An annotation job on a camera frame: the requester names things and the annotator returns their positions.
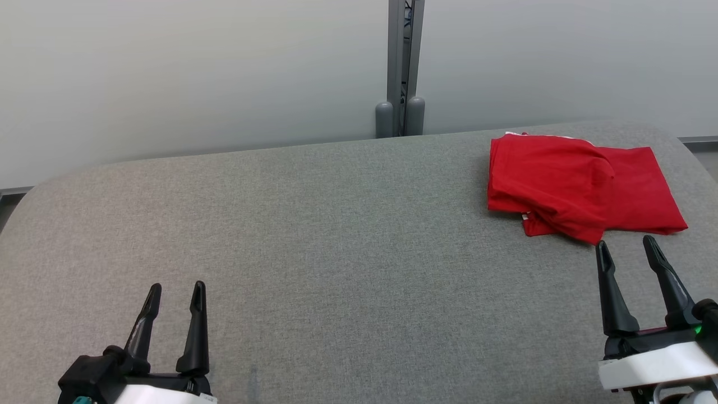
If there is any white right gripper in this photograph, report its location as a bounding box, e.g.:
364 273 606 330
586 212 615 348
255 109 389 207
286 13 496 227
596 235 718 392

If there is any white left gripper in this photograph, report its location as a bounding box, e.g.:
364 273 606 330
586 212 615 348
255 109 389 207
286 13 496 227
112 281 218 404

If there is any red white basketball jersey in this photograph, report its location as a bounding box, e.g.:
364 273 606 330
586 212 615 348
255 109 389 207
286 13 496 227
522 145 689 237

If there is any red basketball shorts white stripe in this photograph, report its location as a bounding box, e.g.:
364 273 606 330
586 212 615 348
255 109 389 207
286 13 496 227
487 132 616 245

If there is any grey partition post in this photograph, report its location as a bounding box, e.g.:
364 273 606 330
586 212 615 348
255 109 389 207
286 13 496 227
375 0 426 139

